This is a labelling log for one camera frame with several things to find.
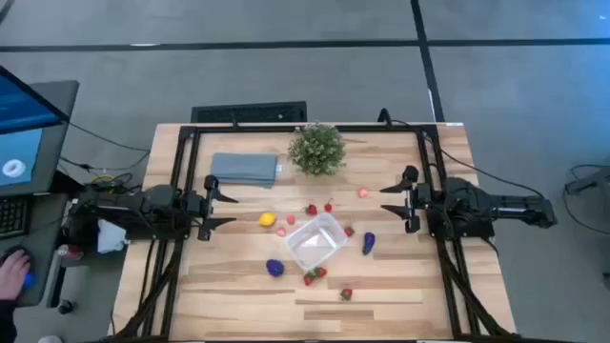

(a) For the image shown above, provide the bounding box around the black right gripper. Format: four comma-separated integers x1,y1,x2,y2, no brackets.
379,165,433,234

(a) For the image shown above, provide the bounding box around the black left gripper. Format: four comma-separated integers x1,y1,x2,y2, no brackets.
184,174,239,242

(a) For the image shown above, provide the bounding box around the grey computer desk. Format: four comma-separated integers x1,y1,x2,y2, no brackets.
0,192,71,310

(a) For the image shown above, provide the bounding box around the person's hand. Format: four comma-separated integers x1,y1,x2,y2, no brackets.
0,250,32,302

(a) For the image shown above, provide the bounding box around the green potted plant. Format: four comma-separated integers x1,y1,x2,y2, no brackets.
287,122,348,177

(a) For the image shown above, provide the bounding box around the clear plastic tupperware container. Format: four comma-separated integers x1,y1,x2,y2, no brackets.
284,212,349,272

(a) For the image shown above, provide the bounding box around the red soda can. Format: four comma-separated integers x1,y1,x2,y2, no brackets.
56,243,85,262

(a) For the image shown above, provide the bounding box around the black keyboard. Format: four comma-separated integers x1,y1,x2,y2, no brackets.
0,194,31,240

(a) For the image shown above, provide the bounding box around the purple grape bunch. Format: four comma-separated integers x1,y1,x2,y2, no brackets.
265,258,286,278

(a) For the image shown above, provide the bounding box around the black cable with plug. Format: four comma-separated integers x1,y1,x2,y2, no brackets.
376,108,547,199

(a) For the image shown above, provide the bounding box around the grey folded cloth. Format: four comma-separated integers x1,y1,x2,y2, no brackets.
210,151,283,190

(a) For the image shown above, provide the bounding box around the white crumpled cloth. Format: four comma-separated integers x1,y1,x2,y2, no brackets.
96,217,130,255

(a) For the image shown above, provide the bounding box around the black computer mouse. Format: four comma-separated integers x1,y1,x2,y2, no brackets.
2,242,39,292

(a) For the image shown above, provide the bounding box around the black floor grate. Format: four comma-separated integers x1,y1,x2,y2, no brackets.
191,100,309,124

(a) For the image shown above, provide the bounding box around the grey equipment stand leg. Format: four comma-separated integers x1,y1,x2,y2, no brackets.
563,164,610,235

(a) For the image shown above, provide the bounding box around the computer monitor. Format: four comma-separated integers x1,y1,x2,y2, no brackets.
0,65,80,198

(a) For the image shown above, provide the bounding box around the black metal table frame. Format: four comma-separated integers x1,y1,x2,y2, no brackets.
109,122,521,342

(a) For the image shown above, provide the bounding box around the person's forearm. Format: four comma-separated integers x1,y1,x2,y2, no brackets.
0,298,19,343

